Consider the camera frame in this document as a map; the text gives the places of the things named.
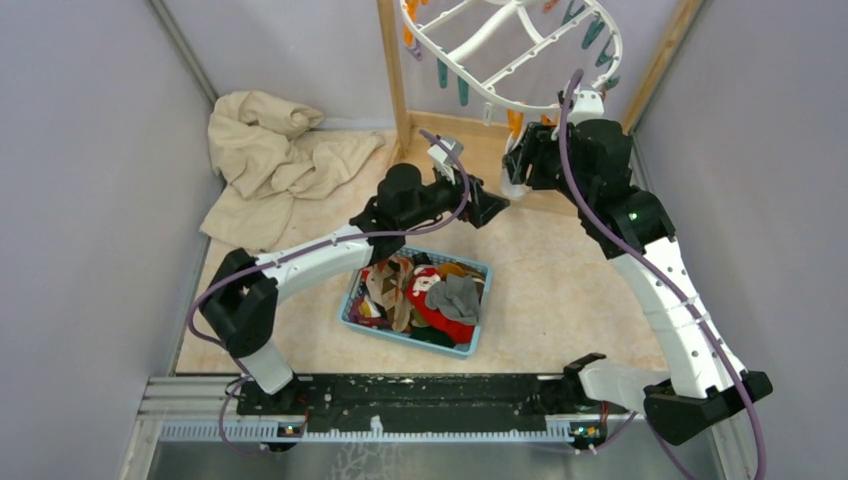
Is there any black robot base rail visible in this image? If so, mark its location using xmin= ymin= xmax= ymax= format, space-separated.
xmin=236 ymin=374 xmax=621 ymax=434

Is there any red santa sock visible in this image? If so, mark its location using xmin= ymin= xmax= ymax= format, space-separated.
xmin=404 ymin=266 xmax=481 ymax=346

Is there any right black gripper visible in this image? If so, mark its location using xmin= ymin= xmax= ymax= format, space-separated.
xmin=502 ymin=122 xmax=592 ymax=210

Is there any white oval clip hanger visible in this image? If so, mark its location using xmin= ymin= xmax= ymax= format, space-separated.
xmin=396 ymin=1 xmax=625 ymax=115

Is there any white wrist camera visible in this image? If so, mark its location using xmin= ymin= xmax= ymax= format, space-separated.
xmin=565 ymin=89 xmax=605 ymax=126
xmin=427 ymin=136 xmax=464 ymax=185

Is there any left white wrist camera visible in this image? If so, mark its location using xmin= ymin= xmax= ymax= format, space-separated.
xmin=427 ymin=136 xmax=464 ymax=185

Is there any pile of socks in basket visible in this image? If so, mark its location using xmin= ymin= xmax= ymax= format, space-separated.
xmin=351 ymin=252 xmax=488 ymax=349

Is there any white sock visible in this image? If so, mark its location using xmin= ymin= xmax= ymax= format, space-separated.
xmin=499 ymin=134 xmax=527 ymax=201

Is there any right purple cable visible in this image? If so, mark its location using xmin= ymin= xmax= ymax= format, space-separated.
xmin=557 ymin=68 xmax=768 ymax=480

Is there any wooden hanger stand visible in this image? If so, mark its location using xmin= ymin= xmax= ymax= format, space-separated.
xmin=376 ymin=0 xmax=707 ymax=217

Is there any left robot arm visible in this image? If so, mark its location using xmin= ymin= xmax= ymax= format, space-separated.
xmin=198 ymin=163 xmax=510 ymax=414

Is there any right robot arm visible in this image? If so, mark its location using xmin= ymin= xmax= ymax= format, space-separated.
xmin=502 ymin=119 xmax=773 ymax=446

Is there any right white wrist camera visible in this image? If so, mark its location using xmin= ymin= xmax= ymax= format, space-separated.
xmin=565 ymin=89 xmax=605 ymax=126

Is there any grey sock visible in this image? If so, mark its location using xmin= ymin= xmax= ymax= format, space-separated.
xmin=425 ymin=274 xmax=482 ymax=326

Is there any beige crumpled cloth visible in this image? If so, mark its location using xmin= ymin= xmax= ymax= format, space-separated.
xmin=199 ymin=90 xmax=385 ymax=251

